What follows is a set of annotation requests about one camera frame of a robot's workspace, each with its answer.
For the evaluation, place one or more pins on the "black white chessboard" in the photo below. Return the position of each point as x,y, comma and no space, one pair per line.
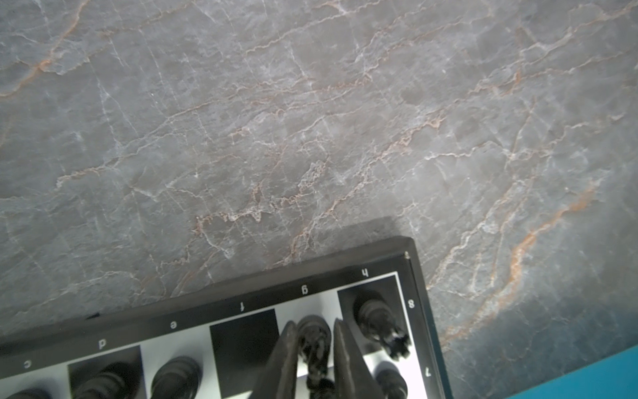
216,342

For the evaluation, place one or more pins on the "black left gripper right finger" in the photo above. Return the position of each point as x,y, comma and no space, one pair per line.
353,378

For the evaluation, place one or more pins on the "black chess rook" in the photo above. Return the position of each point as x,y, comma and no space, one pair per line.
379,324

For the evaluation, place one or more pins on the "black chess pawn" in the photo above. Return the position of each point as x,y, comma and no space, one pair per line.
392,384

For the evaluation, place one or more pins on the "blue plastic tray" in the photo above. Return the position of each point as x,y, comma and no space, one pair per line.
612,377

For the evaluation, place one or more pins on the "black chess knight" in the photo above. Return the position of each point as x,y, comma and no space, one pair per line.
314,345

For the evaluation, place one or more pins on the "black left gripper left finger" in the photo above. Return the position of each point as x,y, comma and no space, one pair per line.
279,377

